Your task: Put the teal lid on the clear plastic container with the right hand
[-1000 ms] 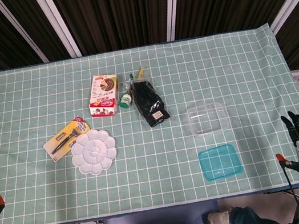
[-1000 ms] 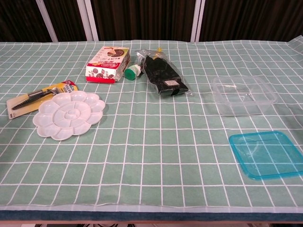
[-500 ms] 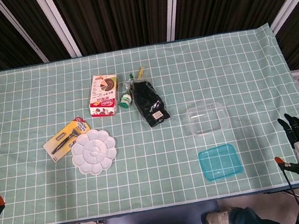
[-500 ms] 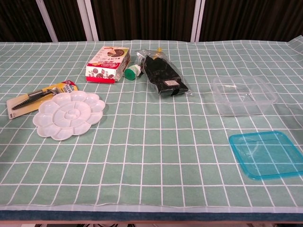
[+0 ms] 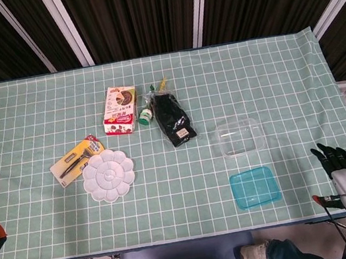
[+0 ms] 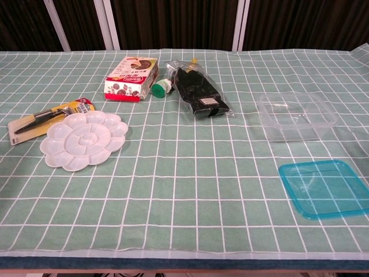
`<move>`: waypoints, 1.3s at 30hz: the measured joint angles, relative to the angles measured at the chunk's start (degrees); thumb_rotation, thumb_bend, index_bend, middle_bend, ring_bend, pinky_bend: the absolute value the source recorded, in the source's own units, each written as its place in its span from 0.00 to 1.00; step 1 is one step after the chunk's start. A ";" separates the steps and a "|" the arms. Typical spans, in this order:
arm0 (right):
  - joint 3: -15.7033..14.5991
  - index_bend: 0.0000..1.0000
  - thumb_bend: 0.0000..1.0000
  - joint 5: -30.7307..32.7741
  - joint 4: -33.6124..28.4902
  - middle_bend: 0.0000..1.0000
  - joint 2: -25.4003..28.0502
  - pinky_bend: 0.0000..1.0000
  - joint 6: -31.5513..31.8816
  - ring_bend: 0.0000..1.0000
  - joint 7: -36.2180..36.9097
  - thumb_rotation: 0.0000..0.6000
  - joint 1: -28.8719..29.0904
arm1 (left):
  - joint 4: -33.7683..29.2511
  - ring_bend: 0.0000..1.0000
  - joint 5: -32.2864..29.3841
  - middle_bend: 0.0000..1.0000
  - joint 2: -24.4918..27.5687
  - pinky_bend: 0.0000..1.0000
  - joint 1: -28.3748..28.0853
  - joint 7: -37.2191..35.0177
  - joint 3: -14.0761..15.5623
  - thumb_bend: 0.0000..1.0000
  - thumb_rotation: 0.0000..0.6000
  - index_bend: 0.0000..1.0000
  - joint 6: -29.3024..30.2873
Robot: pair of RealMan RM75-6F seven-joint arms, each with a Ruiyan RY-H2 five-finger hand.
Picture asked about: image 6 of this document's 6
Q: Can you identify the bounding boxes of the blue translucent square lid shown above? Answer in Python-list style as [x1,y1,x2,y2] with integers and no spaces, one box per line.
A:
[278,159,369,220]

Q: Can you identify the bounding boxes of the red white cookie box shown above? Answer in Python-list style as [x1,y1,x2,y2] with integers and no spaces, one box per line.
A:
[103,55,160,102]

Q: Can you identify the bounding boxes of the clear plastic container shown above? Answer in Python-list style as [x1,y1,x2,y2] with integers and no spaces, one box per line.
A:
[257,92,339,143]

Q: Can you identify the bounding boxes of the green checked tablecloth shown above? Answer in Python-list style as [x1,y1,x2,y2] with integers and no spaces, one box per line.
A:
[0,43,369,260]

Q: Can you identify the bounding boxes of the black gloves in clear bag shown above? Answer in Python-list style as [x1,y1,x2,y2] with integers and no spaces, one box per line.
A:
[164,57,236,121]

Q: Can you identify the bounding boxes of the small bottle with green cap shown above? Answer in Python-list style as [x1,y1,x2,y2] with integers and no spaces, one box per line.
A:
[151,78,174,99]

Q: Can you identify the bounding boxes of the white flower paint palette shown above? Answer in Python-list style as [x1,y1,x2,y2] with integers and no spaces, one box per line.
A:
[39,110,130,173]

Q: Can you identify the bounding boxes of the dark pleated curtain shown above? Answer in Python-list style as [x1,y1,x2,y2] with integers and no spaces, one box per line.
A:
[0,0,369,53]

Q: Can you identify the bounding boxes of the razor in yellow blister pack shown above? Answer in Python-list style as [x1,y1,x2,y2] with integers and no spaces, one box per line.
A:
[7,97,96,146]

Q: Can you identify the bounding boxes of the white metal frame post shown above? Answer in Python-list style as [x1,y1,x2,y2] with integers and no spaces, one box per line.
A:
[43,0,71,52]
[92,0,121,50]
[231,0,251,52]

